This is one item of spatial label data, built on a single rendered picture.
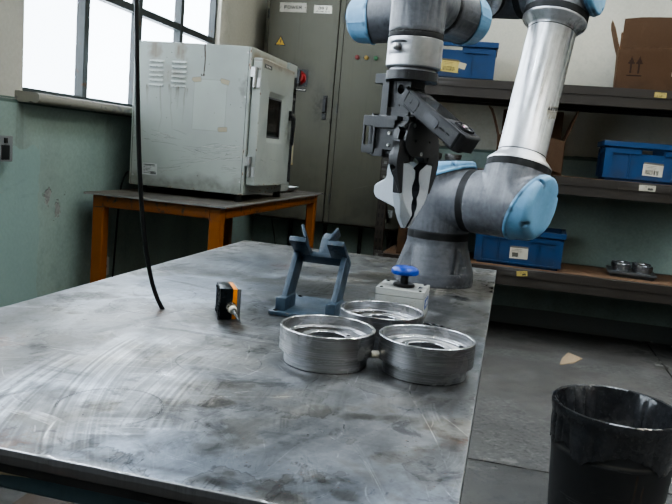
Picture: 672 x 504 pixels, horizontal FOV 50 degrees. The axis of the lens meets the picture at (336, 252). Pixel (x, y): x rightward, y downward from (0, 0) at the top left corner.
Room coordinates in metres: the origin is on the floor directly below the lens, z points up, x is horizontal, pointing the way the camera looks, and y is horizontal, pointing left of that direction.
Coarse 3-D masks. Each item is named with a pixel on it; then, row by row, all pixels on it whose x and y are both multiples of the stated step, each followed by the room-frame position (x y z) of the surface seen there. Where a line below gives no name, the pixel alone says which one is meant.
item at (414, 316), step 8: (344, 304) 0.89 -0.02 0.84; (352, 304) 0.91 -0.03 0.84; (360, 304) 0.92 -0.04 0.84; (368, 304) 0.93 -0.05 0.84; (376, 304) 0.93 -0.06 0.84; (384, 304) 0.93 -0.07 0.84; (392, 304) 0.93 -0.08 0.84; (400, 304) 0.92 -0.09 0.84; (344, 312) 0.86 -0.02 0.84; (352, 312) 0.85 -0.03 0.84; (392, 312) 0.92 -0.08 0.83; (400, 312) 0.92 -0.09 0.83; (408, 312) 0.91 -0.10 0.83; (416, 312) 0.90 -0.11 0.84; (360, 320) 0.84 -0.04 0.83; (368, 320) 0.83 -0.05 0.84; (376, 320) 0.83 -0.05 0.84; (384, 320) 0.83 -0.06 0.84; (392, 320) 0.83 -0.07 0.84; (400, 320) 0.83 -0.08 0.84; (408, 320) 0.84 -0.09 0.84; (416, 320) 0.85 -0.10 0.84; (376, 328) 0.83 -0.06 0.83; (376, 336) 0.83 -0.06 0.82; (376, 344) 0.84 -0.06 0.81
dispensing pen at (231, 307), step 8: (216, 288) 0.96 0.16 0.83; (224, 288) 0.92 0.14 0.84; (232, 288) 0.93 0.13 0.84; (216, 296) 0.96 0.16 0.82; (224, 296) 0.92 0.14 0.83; (232, 296) 0.92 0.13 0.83; (216, 304) 0.95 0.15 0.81; (224, 304) 0.92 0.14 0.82; (232, 304) 0.90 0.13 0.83; (216, 312) 0.94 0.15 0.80; (224, 312) 0.92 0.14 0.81; (232, 312) 0.88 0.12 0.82
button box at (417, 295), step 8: (384, 280) 1.07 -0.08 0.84; (392, 280) 1.07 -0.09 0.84; (376, 288) 1.01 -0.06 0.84; (384, 288) 1.01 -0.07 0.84; (392, 288) 1.01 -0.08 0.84; (400, 288) 1.01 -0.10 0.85; (408, 288) 1.02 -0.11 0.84; (416, 288) 1.02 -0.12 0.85; (424, 288) 1.03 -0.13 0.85; (376, 296) 1.01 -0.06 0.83; (384, 296) 1.01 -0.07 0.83; (392, 296) 1.00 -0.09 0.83; (400, 296) 1.00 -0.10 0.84; (408, 296) 1.00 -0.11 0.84; (416, 296) 1.00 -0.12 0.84; (424, 296) 1.00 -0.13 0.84; (408, 304) 1.00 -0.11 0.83; (416, 304) 1.00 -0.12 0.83; (424, 304) 1.01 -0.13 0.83; (424, 312) 1.02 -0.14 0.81
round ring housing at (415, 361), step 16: (384, 336) 0.75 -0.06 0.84; (400, 336) 0.80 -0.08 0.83; (416, 336) 0.80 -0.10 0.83; (432, 336) 0.81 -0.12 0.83; (448, 336) 0.80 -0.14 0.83; (464, 336) 0.78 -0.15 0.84; (384, 352) 0.74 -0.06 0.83; (400, 352) 0.72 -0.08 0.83; (416, 352) 0.71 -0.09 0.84; (432, 352) 0.71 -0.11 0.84; (448, 352) 0.71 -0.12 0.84; (464, 352) 0.72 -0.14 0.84; (384, 368) 0.75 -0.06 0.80; (400, 368) 0.72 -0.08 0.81; (416, 368) 0.71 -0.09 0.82; (432, 368) 0.71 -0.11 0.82; (448, 368) 0.72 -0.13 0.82; (464, 368) 0.73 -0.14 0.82; (432, 384) 0.72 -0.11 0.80; (448, 384) 0.72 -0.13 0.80
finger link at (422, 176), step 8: (416, 168) 1.00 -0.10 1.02; (424, 168) 1.00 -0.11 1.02; (416, 176) 1.00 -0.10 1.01; (424, 176) 1.00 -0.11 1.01; (416, 184) 1.00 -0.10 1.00; (424, 184) 1.01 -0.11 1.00; (416, 192) 1.00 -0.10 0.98; (424, 192) 1.01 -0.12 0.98; (416, 200) 1.00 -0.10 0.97; (424, 200) 1.01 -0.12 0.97; (416, 208) 1.00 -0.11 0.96; (408, 224) 1.00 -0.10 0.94
